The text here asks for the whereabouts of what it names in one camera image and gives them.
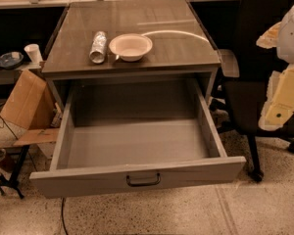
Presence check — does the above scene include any black office chair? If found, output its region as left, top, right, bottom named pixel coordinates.
left=211, top=0, right=294, bottom=182

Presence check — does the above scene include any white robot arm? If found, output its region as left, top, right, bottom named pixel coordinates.
left=256, top=5, right=294, bottom=131

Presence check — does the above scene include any black metal stand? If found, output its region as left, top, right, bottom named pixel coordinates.
left=0, top=145, right=29, bottom=199

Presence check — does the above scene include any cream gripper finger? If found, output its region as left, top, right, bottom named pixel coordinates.
left=256, top=23, right=281, bottom=49
left=258, top=64, right=294, bottom=131

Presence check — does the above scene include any low side shelf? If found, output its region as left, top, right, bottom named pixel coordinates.
left=0, top=63, right=42, bottom=85

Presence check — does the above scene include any dark blue plate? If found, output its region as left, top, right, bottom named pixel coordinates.
left=0, top=52, right=24, bottom=70

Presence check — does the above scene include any silver redbull can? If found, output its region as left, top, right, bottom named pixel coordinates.
left=89, top=31, right=107, bottom=64

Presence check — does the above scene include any brown cardboard box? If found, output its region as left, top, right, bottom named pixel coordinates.
left=0, top=70, right=59, bottom=146

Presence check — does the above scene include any white paper bowl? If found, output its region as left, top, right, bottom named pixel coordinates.
left=109, top=33, right=153, bottom=62

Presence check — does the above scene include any white paper cup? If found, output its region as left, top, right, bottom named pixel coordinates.
left=24, top=44, right=42, bottom=64

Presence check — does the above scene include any black floor cable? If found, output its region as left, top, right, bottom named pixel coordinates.
left=60, top=197, right=70, bottom=235

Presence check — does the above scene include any black drawer handle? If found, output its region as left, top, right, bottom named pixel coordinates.
left=125, top=173, right=161, bottom=187

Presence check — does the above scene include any grey open top drawer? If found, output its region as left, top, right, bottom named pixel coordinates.
left=30, top=78, right=246, bottom=198

